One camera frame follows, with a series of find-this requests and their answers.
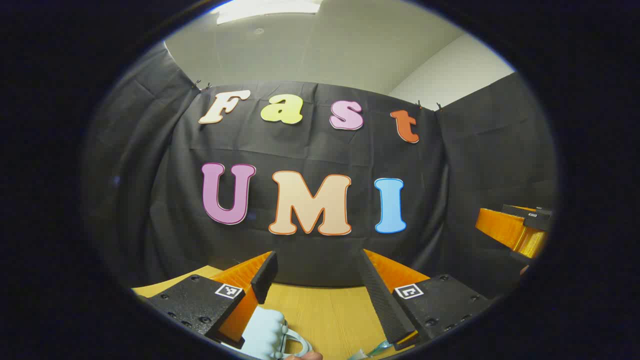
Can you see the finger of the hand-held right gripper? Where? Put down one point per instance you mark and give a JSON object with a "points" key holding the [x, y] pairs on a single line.
{"points": [[500, 225]]}

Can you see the black backdrop cloth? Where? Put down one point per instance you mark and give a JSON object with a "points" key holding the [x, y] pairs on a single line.
{"points": [[300, 150]]}

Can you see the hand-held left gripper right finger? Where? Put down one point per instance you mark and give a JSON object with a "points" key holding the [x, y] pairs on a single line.
{"points": [[380, 295]]}

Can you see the white and blue tube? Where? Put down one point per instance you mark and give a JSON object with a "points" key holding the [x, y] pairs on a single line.
{"points": [[375, 348]]}

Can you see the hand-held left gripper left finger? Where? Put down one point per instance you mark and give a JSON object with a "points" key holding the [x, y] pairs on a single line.
{"points": [[265, 277]]}

